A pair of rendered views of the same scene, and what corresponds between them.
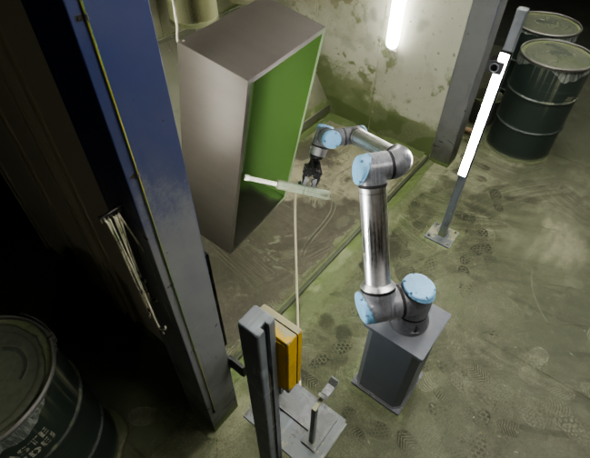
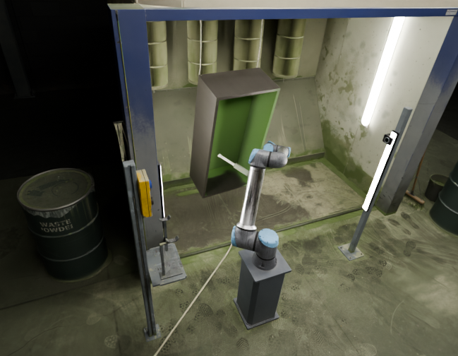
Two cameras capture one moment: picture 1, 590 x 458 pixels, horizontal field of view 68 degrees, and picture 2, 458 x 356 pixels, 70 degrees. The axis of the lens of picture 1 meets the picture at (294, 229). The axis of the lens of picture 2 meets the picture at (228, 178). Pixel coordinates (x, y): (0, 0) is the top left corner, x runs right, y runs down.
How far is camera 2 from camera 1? 1.17 m
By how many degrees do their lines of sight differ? 23
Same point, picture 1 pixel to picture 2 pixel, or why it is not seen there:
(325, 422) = (176, 271)
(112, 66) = (127, 61)
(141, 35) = (142, 54)
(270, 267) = (229, 222)
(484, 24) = (420, 121)
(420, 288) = (267, 236)
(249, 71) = (221, 95)
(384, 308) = (242, 238)
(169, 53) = not seen: hidden behind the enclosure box
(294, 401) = (169, 256)
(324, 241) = (269, 222)
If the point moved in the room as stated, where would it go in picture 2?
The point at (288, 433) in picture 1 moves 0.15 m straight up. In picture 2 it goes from (157, 267) to (155, 251)
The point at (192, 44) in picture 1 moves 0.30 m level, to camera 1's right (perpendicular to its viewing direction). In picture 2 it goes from (203, 78) to (236, 85)
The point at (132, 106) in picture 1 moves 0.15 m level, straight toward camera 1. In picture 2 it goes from (133, 79) to (123, 88)
